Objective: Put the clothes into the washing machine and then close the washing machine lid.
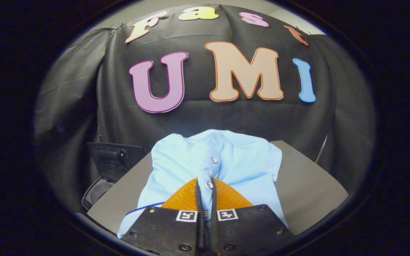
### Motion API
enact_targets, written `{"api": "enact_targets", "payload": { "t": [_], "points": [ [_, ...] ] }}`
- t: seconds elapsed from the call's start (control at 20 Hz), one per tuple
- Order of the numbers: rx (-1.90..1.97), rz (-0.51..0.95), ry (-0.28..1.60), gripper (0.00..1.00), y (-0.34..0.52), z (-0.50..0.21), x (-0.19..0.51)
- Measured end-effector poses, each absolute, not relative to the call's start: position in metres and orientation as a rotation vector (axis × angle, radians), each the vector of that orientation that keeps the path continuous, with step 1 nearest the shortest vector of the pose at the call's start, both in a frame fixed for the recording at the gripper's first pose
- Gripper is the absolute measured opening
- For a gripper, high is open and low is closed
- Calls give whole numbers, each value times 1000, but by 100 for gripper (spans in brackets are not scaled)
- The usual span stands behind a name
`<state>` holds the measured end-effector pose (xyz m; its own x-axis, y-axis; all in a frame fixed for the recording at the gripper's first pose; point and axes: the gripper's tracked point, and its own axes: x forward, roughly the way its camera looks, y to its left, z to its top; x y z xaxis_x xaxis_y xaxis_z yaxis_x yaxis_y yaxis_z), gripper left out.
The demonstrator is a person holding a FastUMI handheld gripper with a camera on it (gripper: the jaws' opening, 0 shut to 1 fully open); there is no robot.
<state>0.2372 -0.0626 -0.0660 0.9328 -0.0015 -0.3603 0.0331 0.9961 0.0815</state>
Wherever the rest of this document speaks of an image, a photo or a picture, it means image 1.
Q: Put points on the beige cabinet with grey top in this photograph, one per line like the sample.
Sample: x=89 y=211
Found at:
x=308 y=192

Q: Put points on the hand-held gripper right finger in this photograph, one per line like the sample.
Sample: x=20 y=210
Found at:
x=251 y=231

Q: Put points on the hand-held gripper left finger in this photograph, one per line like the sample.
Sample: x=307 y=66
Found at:
x=162 y=231

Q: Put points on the black backdrop cloth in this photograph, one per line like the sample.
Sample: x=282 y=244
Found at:
x=226 y=117

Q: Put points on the light blue shirt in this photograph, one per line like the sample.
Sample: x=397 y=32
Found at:
x=244 y=160

